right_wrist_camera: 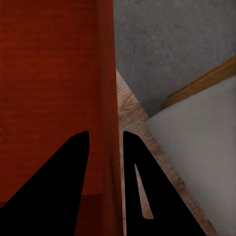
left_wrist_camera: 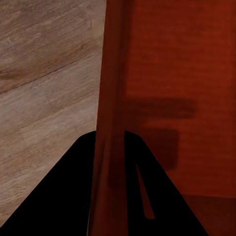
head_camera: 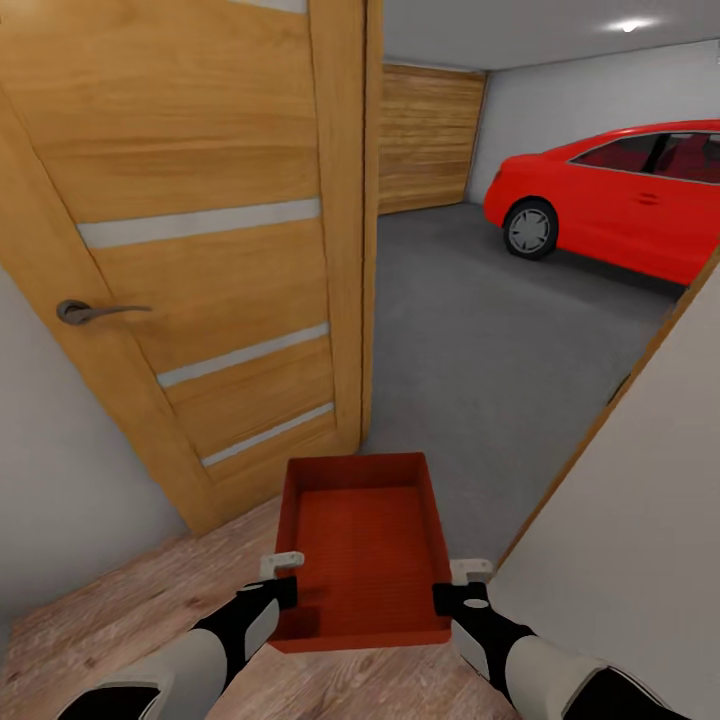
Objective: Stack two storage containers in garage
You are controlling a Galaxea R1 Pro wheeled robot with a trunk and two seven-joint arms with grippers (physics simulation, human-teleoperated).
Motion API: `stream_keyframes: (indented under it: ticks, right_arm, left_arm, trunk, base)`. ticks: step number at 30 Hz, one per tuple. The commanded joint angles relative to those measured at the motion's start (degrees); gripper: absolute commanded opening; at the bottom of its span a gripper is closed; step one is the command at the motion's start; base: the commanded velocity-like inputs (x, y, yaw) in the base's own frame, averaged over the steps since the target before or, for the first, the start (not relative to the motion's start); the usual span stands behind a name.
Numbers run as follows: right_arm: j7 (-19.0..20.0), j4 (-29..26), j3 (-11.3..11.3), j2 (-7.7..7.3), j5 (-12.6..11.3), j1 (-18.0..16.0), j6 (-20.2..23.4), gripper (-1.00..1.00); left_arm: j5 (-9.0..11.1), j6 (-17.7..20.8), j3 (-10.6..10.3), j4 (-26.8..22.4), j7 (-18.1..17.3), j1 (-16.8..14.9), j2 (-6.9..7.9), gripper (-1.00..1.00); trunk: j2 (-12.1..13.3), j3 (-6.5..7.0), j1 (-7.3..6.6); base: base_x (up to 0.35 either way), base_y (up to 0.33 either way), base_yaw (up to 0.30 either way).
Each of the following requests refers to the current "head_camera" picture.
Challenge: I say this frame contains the storage box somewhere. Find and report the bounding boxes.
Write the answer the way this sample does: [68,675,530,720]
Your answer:
[266,61,453,655]

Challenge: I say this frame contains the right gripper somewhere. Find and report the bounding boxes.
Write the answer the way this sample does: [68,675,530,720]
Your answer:
[432,582,490,617]

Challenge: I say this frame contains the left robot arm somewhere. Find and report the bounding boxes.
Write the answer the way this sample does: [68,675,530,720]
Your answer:
[57,551,305,720]

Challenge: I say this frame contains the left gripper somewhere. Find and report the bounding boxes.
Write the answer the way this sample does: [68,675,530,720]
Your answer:
[266,576,298,611]

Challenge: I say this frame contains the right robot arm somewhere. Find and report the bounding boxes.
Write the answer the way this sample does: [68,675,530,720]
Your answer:
[432,558,690,720]

